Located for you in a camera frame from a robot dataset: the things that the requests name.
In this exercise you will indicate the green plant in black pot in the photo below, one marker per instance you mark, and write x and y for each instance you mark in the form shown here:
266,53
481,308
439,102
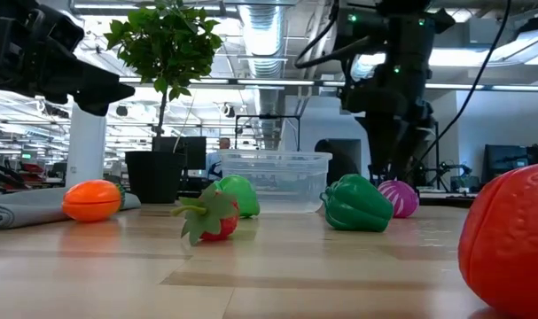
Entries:
166,44

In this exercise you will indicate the orange toy carrot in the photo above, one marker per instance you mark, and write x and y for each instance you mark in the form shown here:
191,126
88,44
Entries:
91,201

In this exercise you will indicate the large red toy fruit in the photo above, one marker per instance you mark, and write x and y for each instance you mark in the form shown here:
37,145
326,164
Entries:
512,239

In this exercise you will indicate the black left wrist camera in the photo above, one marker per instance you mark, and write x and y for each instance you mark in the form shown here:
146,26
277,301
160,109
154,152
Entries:
60,35

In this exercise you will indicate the purple white toy onion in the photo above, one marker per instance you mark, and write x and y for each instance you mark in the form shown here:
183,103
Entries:
401,199

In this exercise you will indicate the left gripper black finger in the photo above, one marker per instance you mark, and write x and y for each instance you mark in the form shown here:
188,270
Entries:
93,109
100,91

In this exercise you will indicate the person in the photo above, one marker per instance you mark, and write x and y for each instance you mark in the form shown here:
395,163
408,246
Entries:
213,166

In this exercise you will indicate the folded grey cloth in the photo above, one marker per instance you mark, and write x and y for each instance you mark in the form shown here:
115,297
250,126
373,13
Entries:
29,206

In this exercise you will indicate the silver ventilation duct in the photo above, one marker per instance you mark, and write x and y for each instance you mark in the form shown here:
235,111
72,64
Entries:
264,35

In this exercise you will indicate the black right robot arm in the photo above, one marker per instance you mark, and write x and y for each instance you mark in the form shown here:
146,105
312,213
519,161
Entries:
401,40

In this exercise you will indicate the light green toy fruit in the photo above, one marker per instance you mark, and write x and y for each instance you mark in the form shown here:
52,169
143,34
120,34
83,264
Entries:
244,195

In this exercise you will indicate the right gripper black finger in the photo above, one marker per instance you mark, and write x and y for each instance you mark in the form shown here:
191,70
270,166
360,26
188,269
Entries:
381,150
406,150

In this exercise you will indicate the black monitor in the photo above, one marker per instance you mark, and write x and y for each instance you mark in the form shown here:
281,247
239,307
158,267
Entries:
508,161
195,153

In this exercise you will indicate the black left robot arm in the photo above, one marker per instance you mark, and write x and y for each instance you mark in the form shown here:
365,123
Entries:
7,22

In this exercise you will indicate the clear plastic tupperware container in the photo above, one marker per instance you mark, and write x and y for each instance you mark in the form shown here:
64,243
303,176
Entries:
277,177

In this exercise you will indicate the background black robot arm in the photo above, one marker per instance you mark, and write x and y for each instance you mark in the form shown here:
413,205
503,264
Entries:
450,168

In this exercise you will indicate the dark green toy bell pepper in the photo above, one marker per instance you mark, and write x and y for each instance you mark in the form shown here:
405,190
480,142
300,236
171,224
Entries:
357,204

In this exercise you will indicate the red toy strawberry green leaves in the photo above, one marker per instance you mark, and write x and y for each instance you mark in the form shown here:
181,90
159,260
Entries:
215,217

